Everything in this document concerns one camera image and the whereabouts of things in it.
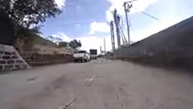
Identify dark vehicle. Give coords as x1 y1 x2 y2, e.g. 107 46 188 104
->
89 47 99 60

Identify white pickup truck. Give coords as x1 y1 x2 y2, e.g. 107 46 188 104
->
72 49 92 64

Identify distant trees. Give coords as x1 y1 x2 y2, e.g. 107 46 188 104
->
48 33 84 53

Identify row of utility poles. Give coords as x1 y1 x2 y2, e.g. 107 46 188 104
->
95 0 137 55

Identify grey asphalt road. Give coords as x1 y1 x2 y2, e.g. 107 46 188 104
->
0 49 193 109

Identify brown earth bank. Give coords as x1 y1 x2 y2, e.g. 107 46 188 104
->
13 29 76 70

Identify large dark tree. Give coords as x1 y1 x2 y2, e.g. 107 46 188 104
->
0 0 66 47

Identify grey concrete wall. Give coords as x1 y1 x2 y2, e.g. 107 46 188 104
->
100 11 193 82

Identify grey stone block wall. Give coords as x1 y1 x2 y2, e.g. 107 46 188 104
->
0 38 31 73

